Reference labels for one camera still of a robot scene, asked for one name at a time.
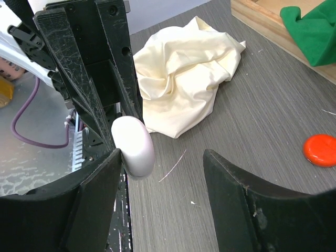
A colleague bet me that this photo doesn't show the cream crumpled cloth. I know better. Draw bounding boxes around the cream crumpled cloth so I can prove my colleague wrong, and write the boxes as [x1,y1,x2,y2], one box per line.
[133,17,246,139]

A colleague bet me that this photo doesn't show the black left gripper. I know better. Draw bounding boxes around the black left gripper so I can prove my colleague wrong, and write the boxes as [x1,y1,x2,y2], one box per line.
[34,1,143,152]

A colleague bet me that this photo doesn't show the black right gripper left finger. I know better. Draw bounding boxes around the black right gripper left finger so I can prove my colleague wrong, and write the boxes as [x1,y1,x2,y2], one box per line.
[1,149,122,251]

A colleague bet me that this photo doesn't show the wooden clothes rack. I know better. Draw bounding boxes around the wooden clothes rack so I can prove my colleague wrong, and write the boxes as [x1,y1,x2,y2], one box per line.
[230,0,336,86]

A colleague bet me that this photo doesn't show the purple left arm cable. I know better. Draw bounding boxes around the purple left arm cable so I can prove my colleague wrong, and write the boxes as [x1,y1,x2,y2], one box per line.
[10,76,77,149]

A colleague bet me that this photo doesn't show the slotted cable duct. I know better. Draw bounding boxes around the slotted cable duct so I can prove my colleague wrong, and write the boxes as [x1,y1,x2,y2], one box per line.
[71,113,84,172]

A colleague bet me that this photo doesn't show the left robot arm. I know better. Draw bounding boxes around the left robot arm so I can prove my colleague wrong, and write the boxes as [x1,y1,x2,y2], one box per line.
[1,1,142,150]

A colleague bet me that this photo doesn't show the green shirt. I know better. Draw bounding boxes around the green shirt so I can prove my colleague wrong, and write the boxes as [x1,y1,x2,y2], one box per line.
[280,0,335,67]

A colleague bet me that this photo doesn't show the white earbud charging case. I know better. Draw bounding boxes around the white earbud charging case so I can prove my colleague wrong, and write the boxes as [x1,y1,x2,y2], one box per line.
[111,116,155,179]

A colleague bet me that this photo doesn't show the orange earbud charging case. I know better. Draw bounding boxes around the orange earbud charging case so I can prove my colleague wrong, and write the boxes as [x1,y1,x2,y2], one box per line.
[303,134,335,167]

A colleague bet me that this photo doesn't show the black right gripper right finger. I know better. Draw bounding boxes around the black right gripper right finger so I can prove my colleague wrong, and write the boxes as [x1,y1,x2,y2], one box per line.
[203,150,335,251]

